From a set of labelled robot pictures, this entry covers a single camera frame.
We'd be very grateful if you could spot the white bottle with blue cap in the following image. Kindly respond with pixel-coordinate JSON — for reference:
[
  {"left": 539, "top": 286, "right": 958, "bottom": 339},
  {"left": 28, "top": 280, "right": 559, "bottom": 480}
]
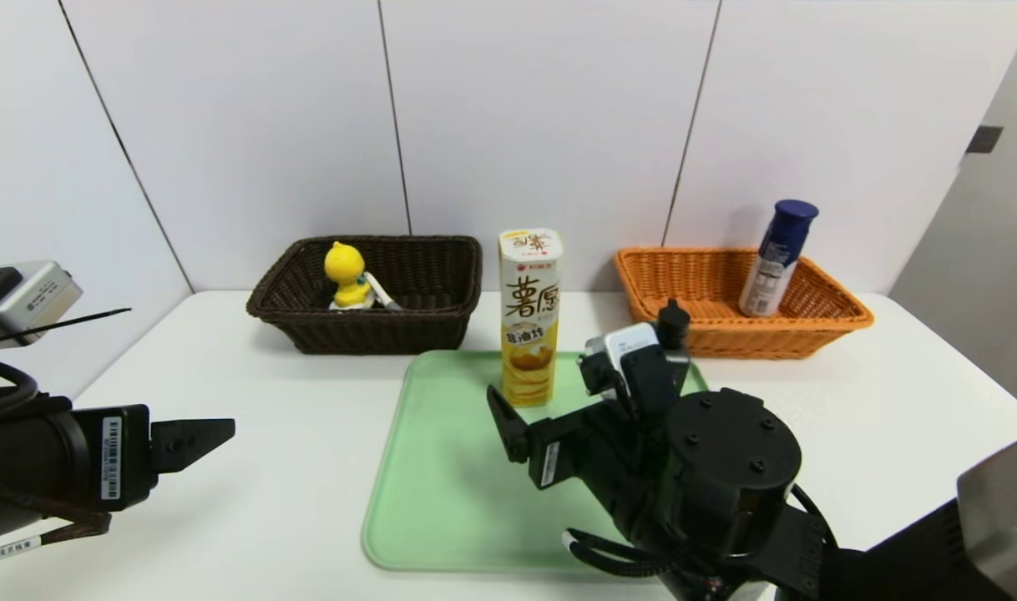
[{"left": 738, "top": 199, "right": 820, "bottom": 318}]

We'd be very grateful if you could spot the thin black cable tie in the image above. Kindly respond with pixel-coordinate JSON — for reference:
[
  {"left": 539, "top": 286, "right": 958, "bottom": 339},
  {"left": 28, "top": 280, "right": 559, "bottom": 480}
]
[{"left": 0, "top": 308, "right": 132, "bottom": 348}]

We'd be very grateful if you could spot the black left camera cable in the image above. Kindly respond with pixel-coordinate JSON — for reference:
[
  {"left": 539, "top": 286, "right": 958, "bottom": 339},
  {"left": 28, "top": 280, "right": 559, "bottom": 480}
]
[{"left": 0, "top": 355, "right": 40, "bottom": 420}]

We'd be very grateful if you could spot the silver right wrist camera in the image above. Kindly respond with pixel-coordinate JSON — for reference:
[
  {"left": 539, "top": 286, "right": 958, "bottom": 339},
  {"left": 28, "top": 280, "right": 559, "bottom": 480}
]
[{"left": 577, "top": 322, "right": 664, "bottom": 397}]

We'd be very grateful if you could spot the black right camera cable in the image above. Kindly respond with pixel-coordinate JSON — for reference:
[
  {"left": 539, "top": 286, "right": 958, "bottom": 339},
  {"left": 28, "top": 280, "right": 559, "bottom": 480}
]
[{"left": 563, "top": 528, "right": 685, "bottom": 578}]

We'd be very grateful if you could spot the dark brown wicker basket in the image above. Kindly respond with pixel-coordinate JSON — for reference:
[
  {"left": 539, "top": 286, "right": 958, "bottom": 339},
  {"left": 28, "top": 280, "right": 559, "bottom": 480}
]
[{"left": 246, "top": 235, "right": 483, "bottom": 356}]

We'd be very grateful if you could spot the light green plastic tray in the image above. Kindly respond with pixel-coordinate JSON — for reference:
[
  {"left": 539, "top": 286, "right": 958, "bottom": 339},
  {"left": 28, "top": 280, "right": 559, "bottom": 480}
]
[{"left": 362, "top": 350, "right": 710, "bottom": 577}]

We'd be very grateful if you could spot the yellow potato chips box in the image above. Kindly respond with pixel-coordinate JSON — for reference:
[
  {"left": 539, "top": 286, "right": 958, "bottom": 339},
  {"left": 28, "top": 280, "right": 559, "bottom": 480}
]
[{"left": 498, "top": 229, "right": 564, "bottom": 409}]

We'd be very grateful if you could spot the black camera cable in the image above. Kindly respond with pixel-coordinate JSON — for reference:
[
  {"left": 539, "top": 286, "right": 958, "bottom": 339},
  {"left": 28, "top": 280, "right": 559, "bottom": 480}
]
[
  {"left": 0, "top": 355, "right": 40, "bottom": 420},
  {"left": 563, "top": 528, "right": 685, "bottom": 578}
]

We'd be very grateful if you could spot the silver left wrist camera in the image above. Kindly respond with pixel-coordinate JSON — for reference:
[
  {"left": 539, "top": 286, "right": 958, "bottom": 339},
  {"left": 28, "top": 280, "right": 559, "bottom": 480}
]
[{"left": 0, "top": 260, "right": 83, "bottom": 350}]

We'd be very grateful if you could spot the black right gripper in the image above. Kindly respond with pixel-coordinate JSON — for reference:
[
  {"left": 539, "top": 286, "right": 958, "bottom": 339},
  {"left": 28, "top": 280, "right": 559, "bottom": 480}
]
[{"left": 486, "top": 384, "right": 637, "bottom": 520}]

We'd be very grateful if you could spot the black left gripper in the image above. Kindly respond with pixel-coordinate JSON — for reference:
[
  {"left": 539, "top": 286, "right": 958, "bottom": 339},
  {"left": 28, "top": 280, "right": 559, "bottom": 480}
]
[{"left": 0, "top": 403, "right": 236, "bottom": 513}]

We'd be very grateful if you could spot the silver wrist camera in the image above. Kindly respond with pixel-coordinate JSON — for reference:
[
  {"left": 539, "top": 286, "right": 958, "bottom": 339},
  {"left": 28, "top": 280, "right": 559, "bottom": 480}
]
[
  {"left": 0, "top": 260, "right": 83, "bottom": 350},
  {"left": 577, "top": 322, "right": 664, "bottom": 397}
]

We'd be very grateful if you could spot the yellow duck toy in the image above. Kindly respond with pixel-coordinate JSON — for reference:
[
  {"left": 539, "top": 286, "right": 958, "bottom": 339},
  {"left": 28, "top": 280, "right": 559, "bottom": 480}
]
[{"left": 323, "top": 241, "right": 376, "bottom": 311}]

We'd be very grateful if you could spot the orange wicker basket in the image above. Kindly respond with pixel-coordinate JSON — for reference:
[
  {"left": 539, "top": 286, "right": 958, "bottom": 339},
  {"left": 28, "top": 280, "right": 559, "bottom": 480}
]
[{"left": 613, "top": 247, "right": 875, "bottom": 361}]

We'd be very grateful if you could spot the dark green black-capped bottle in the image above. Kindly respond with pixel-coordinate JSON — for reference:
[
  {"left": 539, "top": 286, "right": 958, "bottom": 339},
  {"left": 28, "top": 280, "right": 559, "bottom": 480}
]
[{"left": 655, "top": 299, "right": 693, "bottom": 393}]

